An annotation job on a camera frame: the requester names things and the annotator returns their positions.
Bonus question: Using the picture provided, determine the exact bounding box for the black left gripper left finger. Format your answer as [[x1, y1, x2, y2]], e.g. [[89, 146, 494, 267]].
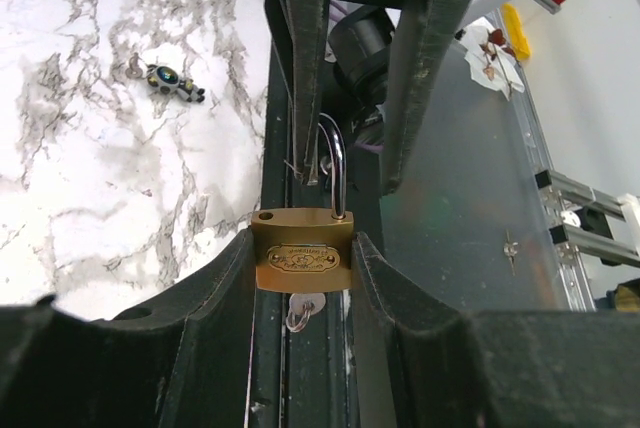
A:
[[1, 230, 255, 427]]

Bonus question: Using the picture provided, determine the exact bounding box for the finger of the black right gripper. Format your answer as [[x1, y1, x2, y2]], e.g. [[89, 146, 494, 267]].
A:
[[265, 0, 328, 186], [380, 0, 472, 195]]

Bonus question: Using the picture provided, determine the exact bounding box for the white cloth with dried flower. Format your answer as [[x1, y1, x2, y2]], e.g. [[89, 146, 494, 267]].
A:
[[460, 17, 525, 100]]

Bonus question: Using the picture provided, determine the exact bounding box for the yellow object on floor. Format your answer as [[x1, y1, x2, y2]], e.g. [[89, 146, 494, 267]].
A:
[[501, 3, 531, 61]]

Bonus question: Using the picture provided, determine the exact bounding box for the aluminium frame profile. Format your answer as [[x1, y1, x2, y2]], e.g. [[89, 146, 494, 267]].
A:
[[535, 169, 639, 268]]

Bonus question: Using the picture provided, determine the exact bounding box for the small silver key with ring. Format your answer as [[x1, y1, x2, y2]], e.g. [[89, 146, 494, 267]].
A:
[[285, 293, 326, 333]]

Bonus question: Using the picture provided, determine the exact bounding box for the key with robot keychain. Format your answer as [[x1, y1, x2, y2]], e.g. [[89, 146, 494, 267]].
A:
[[125, 53, 206, 103]]

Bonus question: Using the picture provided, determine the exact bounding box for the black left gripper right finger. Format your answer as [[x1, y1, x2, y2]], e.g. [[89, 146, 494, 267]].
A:
[[351, 233, 639, 427]]

